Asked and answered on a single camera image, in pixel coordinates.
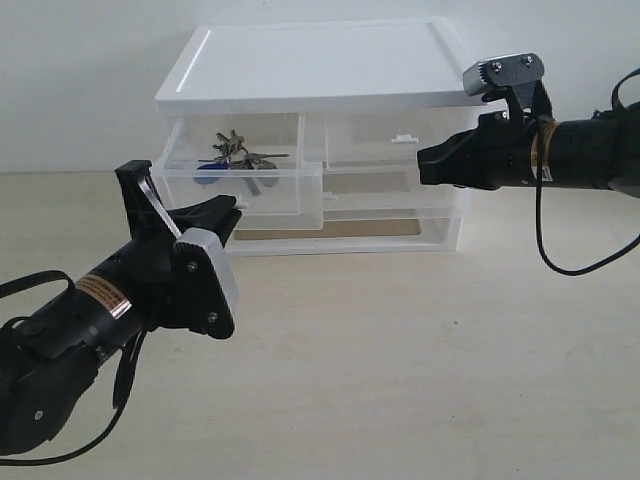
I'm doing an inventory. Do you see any key bunch with blue tag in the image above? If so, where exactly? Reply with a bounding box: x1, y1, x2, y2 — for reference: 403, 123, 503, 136
193, 129, 290, 197

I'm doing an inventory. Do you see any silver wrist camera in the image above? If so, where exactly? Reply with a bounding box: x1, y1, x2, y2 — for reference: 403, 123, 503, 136
171, 228, 239, 340
462, 52, 553, 124

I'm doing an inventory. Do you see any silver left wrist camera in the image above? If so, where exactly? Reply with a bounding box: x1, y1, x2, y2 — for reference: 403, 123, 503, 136
171, 228, 239, 340

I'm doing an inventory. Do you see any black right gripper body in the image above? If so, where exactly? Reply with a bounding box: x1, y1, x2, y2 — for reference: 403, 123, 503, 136
471, 112, 537, 190

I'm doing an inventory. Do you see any white plastic drawer cabinet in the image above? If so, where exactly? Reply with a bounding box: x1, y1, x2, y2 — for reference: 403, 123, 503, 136
153, 16, 492, 257

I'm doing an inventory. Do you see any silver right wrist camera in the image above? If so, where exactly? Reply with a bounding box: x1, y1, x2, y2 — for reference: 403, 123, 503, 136
462, 52, 553, 124

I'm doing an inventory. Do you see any black right camera cable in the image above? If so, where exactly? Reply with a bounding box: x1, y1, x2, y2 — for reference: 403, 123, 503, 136
533, 67, 640, 276

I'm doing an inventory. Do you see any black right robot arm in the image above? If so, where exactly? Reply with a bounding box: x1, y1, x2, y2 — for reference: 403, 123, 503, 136
417, 103, 639, 198

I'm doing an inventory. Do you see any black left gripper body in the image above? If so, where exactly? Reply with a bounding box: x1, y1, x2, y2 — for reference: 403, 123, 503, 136
115, 160, 189, 331

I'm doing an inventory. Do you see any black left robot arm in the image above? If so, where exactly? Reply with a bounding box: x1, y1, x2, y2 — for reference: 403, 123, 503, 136
1, 160, 241, 455

